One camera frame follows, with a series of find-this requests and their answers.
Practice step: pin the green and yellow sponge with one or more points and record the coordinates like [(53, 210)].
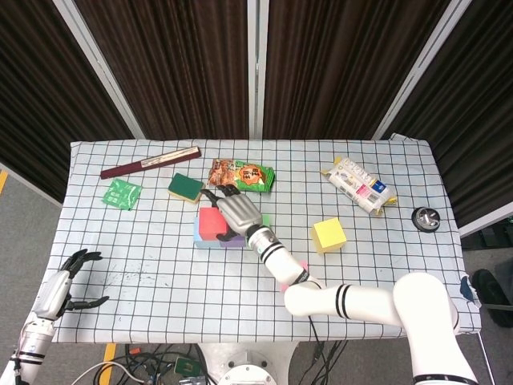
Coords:
[(186, 187)]

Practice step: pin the red foam cube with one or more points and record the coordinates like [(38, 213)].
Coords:
[(210, 224)]

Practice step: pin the light blue foam cube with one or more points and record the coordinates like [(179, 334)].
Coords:
[(204, 244)]

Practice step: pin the dark brown curtain panel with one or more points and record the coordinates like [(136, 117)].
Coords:
[(40, 100), (481, 120), (340, 68), (172, 68)]

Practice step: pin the yellow foam cube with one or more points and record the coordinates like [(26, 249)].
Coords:
[(328, 234)]

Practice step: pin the green foam cube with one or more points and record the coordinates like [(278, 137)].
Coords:
[(266, 220)]

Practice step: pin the pink foam cube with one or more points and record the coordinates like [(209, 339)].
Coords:
[(304, 264)]

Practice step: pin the white plastic noodle package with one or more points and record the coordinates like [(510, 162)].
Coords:
[(360, 186)]

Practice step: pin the dark red folded fan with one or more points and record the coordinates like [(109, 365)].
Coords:
[(160, 160)]

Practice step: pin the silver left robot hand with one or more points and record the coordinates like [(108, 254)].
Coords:
[(52, 294)]

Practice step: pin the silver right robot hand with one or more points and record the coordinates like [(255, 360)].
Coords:
[(240, 212)]

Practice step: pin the white partition post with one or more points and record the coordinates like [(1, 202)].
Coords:
[(257, 68), (100, 68), (422, 68)]

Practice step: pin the white partition base rail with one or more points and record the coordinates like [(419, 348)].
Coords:
[(28, 184), (485, 221)]

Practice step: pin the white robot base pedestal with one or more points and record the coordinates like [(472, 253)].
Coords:
[(248, 361)]

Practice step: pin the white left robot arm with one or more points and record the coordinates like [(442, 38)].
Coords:
[(34, 341)]

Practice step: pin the green sachet packet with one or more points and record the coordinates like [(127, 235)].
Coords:
[(122, 194)]

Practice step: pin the purple foam cube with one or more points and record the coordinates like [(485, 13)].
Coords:
[(236, 242)]

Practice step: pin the black bulky floor object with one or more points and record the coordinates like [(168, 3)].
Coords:
[(493, 297)]

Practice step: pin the orange green snack bag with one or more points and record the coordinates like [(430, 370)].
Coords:
[(240, 174)]

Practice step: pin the green circuit board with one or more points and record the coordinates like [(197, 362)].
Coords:
[(186, 365)]

